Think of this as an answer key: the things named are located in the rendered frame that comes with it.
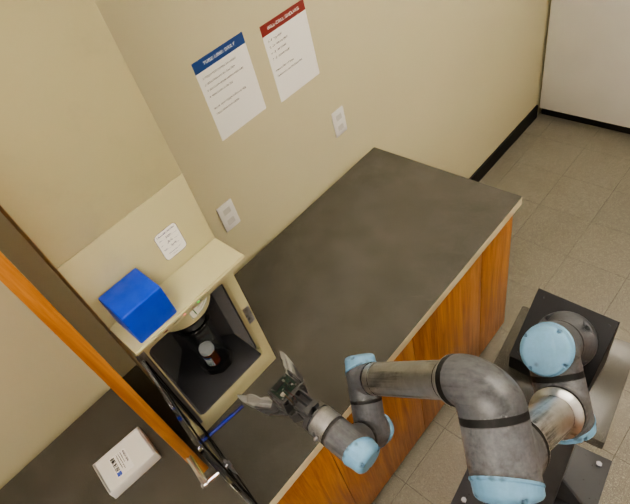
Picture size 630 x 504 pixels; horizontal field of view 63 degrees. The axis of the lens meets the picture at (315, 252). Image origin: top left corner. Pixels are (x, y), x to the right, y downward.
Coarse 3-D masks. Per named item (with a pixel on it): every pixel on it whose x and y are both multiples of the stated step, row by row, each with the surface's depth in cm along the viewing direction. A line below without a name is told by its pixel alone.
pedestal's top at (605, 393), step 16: (512, 336) 155; (624, 352) 144; (512, 368) 148; (608, 368) 142; (624, 368) 141; (528, 384) 144; (608, 384) 139; (624, 384) 138; (528, 400) 141; (592, 400) 137; (608, 400) 136; (608, 416) 133
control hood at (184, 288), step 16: (208, 256) 122; (224, 256) 121; (240, 256) 120; (176, 272) 121; (192, 272) 120; (208, 272) 119; (224, 272) 118; (176, 288) 118; (192, 288) 116; (208, 288) 116; (176, 304) 114; (192, 304) 114; (176, 320) 112; (128, 336) 111
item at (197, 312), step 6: (204, 300) 137; (198, 306) 135; (204, 306) 137; (192, 312) 134; (198, 312) 135; (204, 312) 137; (186, 318) 134; (192, 318) 134; (198, 318) 135; (180, 324) 134; (186, 324) 134; (174, 330) 134
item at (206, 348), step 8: (208, 312) 147; (200, 328) 143; (208, 328) 147; (200, 336) 146; (208, 336) 148; (216, 336) 152; (192, 344) 148; (200, 344) 148; (208, 344) 149; (216, 344) 152; (224, 344) 157; (200, 352) 150; (208, 352) 151; (216, 352) 153; (224, 352) 157; (200, 360) 155; (208, 360) 154; (216, 360) 155; (224, 360) 157; (208, 368) 157
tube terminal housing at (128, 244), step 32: (160, 192) 110; (128, 224) 107; (160, 224) 113; (192, 224) 120; (96, 256) 105; (128, 256) 111; (160, 256) 117; (192, 256) 124; (96, 288) 108; (256, 320) 152; (128, 352) 126
